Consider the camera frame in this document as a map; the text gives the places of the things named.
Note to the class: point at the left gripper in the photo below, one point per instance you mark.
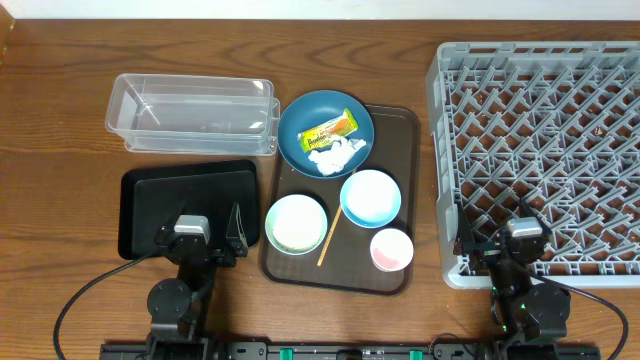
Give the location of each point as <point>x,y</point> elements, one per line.
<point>237,243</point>

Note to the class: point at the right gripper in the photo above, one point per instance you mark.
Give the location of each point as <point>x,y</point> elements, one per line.
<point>466,241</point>

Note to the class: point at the mint green bowl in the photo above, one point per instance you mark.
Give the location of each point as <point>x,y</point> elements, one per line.
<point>296,224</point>

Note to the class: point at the pink cup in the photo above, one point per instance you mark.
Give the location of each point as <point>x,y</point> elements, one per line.
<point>391,250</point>

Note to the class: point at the white tissue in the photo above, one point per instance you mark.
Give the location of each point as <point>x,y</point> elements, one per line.
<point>333,160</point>

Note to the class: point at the light blue bowl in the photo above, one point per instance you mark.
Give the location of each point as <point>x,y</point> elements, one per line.
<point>370,198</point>

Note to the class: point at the yellow green snack wrapper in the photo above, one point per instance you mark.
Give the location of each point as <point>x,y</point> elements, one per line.
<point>327,133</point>

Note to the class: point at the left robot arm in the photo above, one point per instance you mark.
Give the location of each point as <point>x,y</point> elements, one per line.
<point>178,305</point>

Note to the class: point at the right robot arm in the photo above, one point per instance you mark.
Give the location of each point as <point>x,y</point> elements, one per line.
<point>533,316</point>

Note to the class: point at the grey dishwasher rack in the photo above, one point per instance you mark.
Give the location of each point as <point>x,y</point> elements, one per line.
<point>554,124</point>

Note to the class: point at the wooden chopstick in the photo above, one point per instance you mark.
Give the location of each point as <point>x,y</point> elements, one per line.
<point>330,235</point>

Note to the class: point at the black plastic tray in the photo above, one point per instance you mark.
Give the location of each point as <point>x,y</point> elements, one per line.
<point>152,196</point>

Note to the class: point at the brown plastic serving tray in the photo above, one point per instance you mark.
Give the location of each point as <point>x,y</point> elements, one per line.
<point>347,264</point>

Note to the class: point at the dark blue plate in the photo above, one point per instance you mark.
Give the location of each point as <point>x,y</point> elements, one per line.
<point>312,109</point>

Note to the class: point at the clear plastic bin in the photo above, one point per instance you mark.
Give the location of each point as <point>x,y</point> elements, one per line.
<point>188,114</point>

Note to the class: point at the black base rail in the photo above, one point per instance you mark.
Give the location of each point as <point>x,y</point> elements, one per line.
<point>437,351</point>

